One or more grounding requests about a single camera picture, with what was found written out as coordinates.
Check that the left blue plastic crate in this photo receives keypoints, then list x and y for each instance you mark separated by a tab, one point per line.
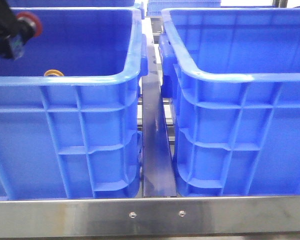
73	136

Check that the yellow mushroom push button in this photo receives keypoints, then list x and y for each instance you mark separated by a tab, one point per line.
53	73

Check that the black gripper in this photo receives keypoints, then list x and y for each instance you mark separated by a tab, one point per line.
8	29

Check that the blue plastic crate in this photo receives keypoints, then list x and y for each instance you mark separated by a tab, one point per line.
73	136
235	76

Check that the right blue plastic crate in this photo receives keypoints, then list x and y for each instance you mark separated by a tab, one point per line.
235	76

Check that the far left blue crate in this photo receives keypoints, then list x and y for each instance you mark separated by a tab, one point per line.
137	4

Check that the far right blue crate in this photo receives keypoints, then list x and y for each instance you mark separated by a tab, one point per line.
154	7

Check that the red mushroom push button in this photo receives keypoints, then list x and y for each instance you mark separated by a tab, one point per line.
29	26

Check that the stainless steel front rail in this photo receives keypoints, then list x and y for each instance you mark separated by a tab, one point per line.
173	216

